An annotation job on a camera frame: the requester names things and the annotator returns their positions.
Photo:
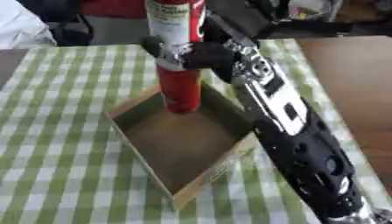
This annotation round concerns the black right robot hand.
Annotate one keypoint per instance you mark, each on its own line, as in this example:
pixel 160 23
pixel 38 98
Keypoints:
pixel 204 54

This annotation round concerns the red bottle with white label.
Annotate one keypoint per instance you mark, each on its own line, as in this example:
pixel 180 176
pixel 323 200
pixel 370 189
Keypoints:
pixel 177 81

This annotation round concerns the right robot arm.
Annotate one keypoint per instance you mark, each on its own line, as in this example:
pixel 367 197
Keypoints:
pixel 301 128

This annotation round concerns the open tan cardboard box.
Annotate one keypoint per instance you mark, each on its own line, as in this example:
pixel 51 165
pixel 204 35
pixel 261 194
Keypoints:
pixel 178 140

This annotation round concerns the black tripod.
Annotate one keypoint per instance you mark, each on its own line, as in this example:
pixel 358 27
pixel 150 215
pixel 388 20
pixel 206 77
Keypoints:
pixel 291 20

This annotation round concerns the black chair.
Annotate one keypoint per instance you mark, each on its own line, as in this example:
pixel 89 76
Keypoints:
pixel 61 20

